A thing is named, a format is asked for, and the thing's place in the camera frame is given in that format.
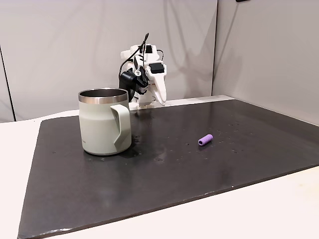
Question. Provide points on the purple pen grip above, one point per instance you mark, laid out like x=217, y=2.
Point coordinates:
x=205, y=140

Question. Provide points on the pale green steel mug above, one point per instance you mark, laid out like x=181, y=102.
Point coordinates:
x=99, y=124

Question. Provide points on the black table mat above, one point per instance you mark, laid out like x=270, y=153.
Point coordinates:
x=149, y=186

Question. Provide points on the black camera box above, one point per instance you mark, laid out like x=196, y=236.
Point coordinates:
x=126, y=81

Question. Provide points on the black object at wall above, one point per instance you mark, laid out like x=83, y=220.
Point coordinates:
x=243, y=0

